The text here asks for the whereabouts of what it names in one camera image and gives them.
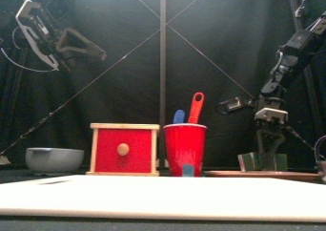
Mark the wooden box red front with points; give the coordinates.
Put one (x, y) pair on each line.
(106, 152)

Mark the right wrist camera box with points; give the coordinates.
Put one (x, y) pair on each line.
(233, 105)

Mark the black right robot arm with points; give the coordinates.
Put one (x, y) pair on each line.
(293, 56)

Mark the metal frame strut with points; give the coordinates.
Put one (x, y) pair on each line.
(297, 5)

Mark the metal frame post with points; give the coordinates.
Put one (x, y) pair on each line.
(164, 82)

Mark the blue plastic utensil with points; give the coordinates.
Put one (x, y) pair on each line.
(178, 117)

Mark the blue tape piece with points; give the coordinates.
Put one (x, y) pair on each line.
(189, 170)

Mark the small metal pot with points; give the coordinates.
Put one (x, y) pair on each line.
(323, 169)

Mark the grey bowl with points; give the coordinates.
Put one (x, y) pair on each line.
(55, 160)

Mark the red plastic cup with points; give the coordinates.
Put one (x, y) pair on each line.
(185, 145)

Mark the white cutting board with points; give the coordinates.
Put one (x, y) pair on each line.
(170, 196)

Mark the black backdrop cloth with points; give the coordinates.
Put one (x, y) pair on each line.
(119, 82)

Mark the red plastic utensil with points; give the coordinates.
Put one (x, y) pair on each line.
(194, 114)

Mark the dark green sushi piece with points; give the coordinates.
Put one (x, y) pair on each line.
(282, 162)
(254, 162)
(245, 161)

